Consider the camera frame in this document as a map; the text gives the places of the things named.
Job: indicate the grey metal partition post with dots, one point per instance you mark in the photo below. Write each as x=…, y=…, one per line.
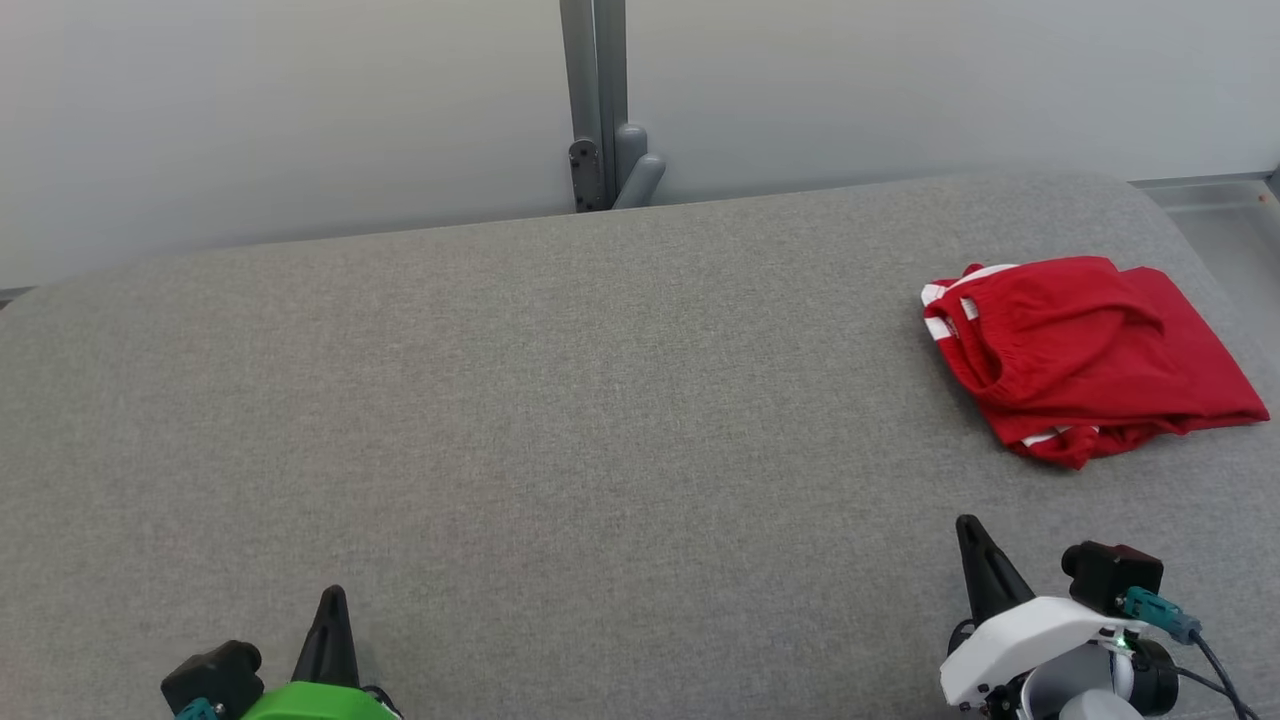
x=592, y=90

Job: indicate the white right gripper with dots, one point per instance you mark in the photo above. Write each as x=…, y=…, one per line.
x=1030, y=640

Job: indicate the red Bulls 23 shorts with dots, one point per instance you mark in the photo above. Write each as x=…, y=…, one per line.
x=1220, y=390

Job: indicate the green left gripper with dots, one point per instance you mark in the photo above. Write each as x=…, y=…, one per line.
x=310, y=703

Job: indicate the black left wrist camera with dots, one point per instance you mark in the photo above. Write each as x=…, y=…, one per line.
x=215, y=675

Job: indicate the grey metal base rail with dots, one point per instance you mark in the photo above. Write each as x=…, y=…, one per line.
x=1210, y=188

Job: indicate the grey tubular partition support foot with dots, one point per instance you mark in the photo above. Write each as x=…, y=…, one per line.
x=640, y=170

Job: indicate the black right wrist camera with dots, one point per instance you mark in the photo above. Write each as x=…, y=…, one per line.
x=1110, y=575

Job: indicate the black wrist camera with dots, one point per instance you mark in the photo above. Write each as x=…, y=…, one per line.
x=215, y=675
x=1110, y=575

